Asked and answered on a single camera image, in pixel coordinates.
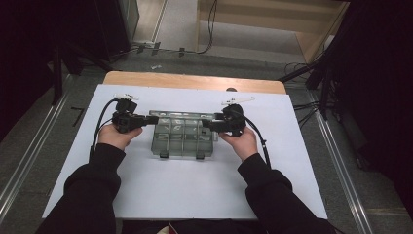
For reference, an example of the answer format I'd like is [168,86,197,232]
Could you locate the light wooden shelf unit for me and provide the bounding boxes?
[194,0,350,64]

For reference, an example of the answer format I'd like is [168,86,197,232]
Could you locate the floor power strip with plugs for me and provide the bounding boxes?
[110,40,196,59]

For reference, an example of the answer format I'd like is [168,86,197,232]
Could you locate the black metal stand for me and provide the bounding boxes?
[52,42,115,106]

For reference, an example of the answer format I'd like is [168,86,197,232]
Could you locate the black floor cables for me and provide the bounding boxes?
[285,61,325,130]

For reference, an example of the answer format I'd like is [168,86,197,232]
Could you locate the black tripod stand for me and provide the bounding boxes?
[278,61,335,121]

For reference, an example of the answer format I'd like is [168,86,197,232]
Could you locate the person's left hand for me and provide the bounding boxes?
[96,123,144,151]

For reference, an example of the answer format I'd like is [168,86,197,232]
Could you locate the white board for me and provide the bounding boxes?
[42,84,328,220]

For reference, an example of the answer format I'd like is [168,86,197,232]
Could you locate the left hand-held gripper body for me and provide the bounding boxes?
[111,93,146,135]

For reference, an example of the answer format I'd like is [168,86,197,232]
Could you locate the black hanging cable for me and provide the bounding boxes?
[198,0,218,55]

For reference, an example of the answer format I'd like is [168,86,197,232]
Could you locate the person's right hand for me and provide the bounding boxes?
[217,126,259,163]

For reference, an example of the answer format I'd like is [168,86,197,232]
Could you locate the wooden table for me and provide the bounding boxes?
[102,70,287,96]

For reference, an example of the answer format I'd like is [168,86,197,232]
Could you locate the black curtain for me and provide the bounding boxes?
[334,0,413,213]

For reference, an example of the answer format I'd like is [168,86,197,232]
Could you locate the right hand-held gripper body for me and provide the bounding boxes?
[212,96,256,137]

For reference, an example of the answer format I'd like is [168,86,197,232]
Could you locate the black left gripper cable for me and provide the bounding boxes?
[89,97,120,160]

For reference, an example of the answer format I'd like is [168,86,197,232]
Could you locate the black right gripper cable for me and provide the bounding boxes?
[238,110,272,170]

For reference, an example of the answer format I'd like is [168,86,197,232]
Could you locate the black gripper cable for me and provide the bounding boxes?
[89,97,120,160]
[238,110,272,170]

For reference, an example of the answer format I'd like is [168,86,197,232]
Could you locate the transparent grey compartment storage box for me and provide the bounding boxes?
[150,109,219,160]

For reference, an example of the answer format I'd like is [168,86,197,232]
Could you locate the person's torso in black clothing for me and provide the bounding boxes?
[121,218,261,234]

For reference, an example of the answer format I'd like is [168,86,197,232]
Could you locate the metal floor rail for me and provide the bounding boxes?
[0,74,74,222]
[306,91,374,234]

